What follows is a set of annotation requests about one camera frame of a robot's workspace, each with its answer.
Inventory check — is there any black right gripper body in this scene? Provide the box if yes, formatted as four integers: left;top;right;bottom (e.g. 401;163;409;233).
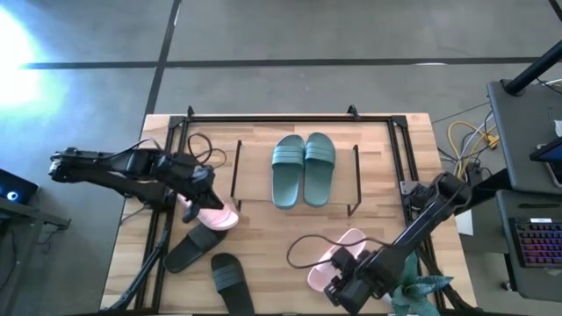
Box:
323;257;397;316

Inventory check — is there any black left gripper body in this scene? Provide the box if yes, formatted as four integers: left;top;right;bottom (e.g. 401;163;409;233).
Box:
153;151;217;208

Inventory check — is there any pink rubber slide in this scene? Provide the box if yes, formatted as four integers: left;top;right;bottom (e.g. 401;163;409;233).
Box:
177;192;241;232
306;227;368;293

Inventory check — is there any black rubber slide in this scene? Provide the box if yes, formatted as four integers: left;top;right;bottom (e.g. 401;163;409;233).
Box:
162;222;230;275
210;252;256;316

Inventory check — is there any green rubber slide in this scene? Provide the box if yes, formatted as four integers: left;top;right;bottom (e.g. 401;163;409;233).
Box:
302;132;337;209
270;133;306;211

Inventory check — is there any potted plant in white pot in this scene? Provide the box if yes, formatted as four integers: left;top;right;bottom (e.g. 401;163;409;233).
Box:
380;252;454;316

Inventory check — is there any white paper sheet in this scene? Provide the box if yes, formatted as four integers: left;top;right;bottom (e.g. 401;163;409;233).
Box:
453;209;476;237

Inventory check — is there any black side stand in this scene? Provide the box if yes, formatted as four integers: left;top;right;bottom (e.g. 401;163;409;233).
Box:
0;196;72;232

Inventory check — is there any black power strip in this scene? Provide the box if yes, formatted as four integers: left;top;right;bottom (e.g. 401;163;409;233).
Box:
464;161;485;188

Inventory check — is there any black device with blue light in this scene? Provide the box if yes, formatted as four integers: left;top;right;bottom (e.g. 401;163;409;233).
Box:
0;169;40;206

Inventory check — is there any backlit black keyboard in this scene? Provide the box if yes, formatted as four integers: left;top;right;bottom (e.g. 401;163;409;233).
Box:
508;216;562;269

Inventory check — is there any grey desk with keyboard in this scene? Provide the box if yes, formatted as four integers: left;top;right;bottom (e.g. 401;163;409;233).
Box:
494;189;562;304

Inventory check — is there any grey desk with pole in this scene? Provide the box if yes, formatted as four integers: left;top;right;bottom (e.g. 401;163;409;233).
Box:
486;78;562;197

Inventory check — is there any black tablet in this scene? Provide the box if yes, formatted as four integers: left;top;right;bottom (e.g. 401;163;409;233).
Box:
528;136;562;164

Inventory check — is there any black round pole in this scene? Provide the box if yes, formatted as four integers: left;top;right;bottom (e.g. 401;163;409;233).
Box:
502;39;562;97

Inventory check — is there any black left wrist camera cable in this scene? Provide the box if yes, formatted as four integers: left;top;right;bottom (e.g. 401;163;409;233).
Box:
186;133;228;170

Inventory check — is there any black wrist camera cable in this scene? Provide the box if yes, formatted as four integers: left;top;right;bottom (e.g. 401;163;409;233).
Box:
186;133;228;170
285;233;396;270

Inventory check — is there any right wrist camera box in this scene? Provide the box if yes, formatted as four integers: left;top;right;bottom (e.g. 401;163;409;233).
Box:
329;247;371;277

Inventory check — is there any wooden shelf with black frame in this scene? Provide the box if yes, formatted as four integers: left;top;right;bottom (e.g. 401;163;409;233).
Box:
230;139;364;218

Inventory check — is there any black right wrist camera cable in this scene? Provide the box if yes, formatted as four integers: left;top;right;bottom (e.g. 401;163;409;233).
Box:
285;233;396;270

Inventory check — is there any grey metal mount plate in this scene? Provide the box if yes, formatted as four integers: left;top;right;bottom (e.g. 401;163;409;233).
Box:
399;180;436;195

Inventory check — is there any black aluminium table frame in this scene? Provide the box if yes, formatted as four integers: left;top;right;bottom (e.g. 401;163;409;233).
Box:
98;104;482;316

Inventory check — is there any yellow cable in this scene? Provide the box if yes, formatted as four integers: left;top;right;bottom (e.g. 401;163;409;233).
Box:
446;119;501;179

